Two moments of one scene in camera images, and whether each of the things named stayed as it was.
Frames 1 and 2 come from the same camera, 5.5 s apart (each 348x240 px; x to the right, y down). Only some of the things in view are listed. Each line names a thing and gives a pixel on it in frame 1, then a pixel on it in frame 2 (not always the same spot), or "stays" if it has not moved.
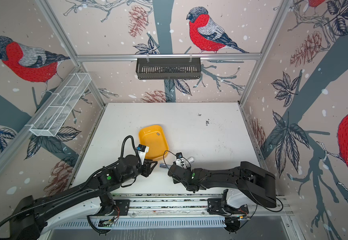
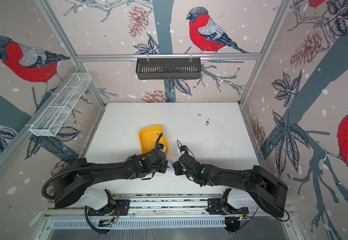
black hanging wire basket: (152, 68) stays
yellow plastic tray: (153, 136) stays
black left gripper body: (146, 169) to (162, 168)
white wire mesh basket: (49, 120) stays
